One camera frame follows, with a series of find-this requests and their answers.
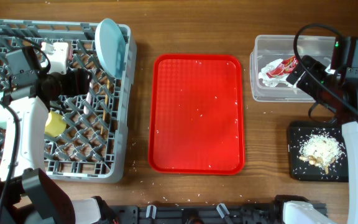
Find clear plastic waste bin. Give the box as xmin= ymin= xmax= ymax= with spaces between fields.
xmin=250 ymin=35 xmax=334 ymax=103

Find light blue plate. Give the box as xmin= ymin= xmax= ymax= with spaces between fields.
xmin=95 ymin=18 xmax=126 ymax=79

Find red plastic serving tray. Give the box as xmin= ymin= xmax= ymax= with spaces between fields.
xmin=148 ymin=54 xmax=246 ymax=175

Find white tissue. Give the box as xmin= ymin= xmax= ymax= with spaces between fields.
xmin=259 ymin=56 xmax=298 ymax=88

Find grey plastic dishwasher rack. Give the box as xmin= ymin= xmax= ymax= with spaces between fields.
xmin=0 ymin=19 xmax=137 ymax=183

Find white plastic fork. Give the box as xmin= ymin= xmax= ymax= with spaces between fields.
xmin=83 ymin=80 xmax=93 ymax=114

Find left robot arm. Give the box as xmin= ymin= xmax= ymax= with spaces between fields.
xmin=0 ymin=46 xmax=105 ymax=223

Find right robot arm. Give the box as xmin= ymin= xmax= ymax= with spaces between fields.
xmin=287 ymin=37 xmax=358 ymax=223

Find yellow plastic cup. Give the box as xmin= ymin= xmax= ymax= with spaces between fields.
xmin=45 ymin=111 xmax=67 ymax=137

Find black plastic tray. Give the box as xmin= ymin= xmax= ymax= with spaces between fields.
xmin=287 ymin=121 xmax=349 ymax=182

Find rice and peanut scraps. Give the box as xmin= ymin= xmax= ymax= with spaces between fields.
xmin=296 ymin=133 xmax=346 ymax=175

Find red snack wrapper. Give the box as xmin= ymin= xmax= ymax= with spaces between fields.
xmin=266 ymin=56 xmax=298 ymax=78

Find wooden chopstick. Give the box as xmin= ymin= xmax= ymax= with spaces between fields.
xmin=100 ymin=78 xmax=111 ymax=135

